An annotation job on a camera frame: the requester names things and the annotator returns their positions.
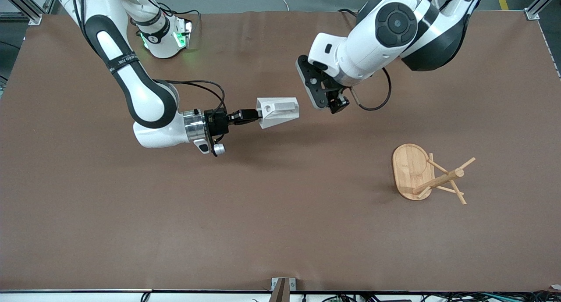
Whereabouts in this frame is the white faceted cup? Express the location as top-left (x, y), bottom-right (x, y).
top-left (256, 97), bottom-right (301, 130)

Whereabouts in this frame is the wooden cup rack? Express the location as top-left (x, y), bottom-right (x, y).
top-left (391, 143), bottom-right (476, 205)

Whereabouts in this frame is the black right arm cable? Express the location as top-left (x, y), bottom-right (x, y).
top-left (164, 79), bottom-right (227, 115)

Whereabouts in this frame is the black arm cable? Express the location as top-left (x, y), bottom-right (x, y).
top-left (164, 79), bottom-right (227, 115)
top-left (350, 67), bottom-right (392, 111)

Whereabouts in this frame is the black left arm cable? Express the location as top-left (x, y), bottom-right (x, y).
top-left (350, 67), bottom-right (392, 111)

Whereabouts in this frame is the black left base cable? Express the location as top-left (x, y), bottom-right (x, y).
top-left (337, 7), bottom-right (365, 20)

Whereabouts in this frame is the black base cable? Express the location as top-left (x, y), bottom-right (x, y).
top-left (337, 7), bottom-right (365, 20)
top-left (151, 3), bottom-right (202, 31)

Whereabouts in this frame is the black right base cable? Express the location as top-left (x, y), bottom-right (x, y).
top-left (151, 3), bottom-right (202, 31)

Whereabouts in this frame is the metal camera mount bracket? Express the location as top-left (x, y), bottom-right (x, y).
top-left (271, 277), bottom-right (297, 302)

